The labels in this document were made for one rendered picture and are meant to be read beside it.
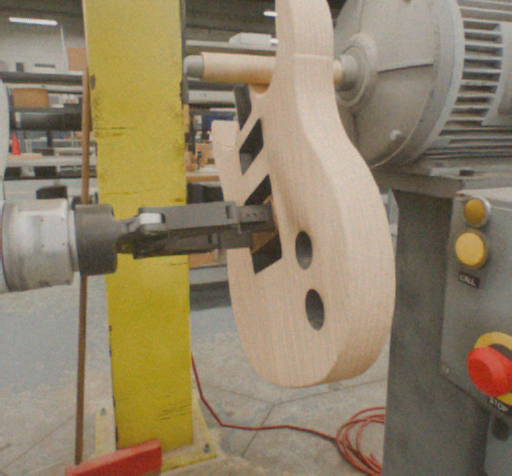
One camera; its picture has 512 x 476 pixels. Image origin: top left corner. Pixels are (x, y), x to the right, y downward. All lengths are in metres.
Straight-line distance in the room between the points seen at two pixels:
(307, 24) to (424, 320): 0.52
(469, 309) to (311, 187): 0.19
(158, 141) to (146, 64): 0.23
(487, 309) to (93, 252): 0.37
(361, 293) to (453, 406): 0.46
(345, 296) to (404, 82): 0.28
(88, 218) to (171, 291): 1.08
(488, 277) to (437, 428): 0.44
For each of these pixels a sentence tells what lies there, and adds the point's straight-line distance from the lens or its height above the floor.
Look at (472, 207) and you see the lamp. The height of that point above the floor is 1.11.
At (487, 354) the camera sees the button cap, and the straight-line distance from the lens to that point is 0.43.
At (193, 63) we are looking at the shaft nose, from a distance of 0.52.
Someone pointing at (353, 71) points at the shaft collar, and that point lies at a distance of 0.59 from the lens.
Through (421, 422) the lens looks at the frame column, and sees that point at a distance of 0.87.
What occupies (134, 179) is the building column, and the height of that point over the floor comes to 1.02.
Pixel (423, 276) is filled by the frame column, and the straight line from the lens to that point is 0.76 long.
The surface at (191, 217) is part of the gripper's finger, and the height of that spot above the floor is 1.09.
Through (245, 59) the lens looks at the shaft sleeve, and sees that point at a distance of 0.54.
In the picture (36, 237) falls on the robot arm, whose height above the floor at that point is 1.08.
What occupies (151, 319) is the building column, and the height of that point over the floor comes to 0.54.
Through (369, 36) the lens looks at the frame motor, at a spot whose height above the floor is 1.29.
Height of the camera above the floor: 1.18
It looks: 12 degrees down
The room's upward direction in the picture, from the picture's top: straight up
